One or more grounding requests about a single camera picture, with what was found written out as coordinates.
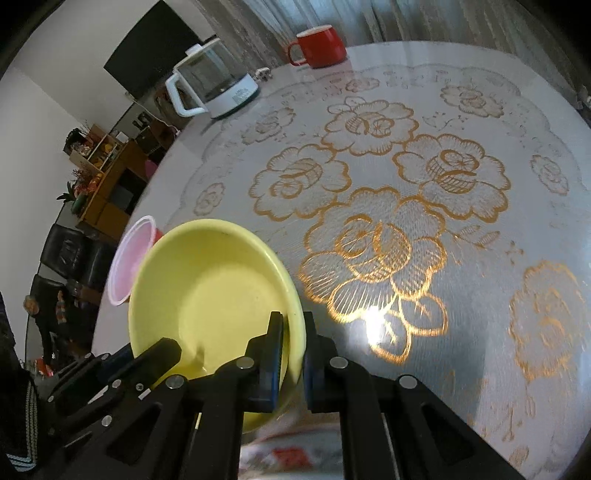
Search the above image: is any red mug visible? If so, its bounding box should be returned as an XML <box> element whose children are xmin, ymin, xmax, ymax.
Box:
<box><xmin>287</xmin><ymin>25</ymin><xmax>348</xmax><ymax>69</ymax></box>

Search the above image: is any white glass electric kettle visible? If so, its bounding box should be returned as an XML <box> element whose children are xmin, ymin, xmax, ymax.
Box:
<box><xmin>165</xmin><ymin>38</ymin><xmax>259</xmax><ymax>119</ymax></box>

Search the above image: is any large floral plate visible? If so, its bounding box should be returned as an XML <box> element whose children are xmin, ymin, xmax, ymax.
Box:
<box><xmin>238</xmin><ymin>414</ymin><xmax>344</xmax><ymax>479</ymax></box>

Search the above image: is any yellow plastic bowl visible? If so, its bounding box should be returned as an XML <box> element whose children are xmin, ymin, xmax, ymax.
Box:
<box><xmin>128</xmin><ymin>219</ymin><xmax>307</xmax><ymax>432</ymax></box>

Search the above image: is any wooden desk with shelf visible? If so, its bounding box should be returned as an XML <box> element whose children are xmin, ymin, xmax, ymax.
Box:
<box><xmin>60</xmin><ymin>125</ymin><xmax>148</xmax><ymax>244</ymax></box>

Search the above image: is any black leather sofa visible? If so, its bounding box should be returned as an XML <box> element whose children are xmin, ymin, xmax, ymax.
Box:
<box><xmin>33</xmin><ymin>223</ymin><xmax>115</xmax><ymax>305</ymax></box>

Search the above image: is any lace floral tablecloth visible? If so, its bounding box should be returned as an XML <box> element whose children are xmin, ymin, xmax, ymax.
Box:
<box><xmin>174</xmin><ymin>59</ymin><xmax>591</xmax><ymax>476</ymax></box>

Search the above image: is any grey window curtain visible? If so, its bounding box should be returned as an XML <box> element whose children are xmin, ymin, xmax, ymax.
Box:
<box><xmin>194</xmin><ymin>0</ymin><xmax>579</xmax><ymax>97</ymax></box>

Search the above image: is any black wall television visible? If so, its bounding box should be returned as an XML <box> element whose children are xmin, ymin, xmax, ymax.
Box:
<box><xmin>104</xmin><ymin>1</ymin><xmax>214</xmax><ymax>100</ymax></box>

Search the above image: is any red plastic bowl pink inside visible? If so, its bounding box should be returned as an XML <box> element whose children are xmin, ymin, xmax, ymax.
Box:
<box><xmin>106</xmin><ymin>215</ymin><xmax>162</xmax><ymax>306</ymax></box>

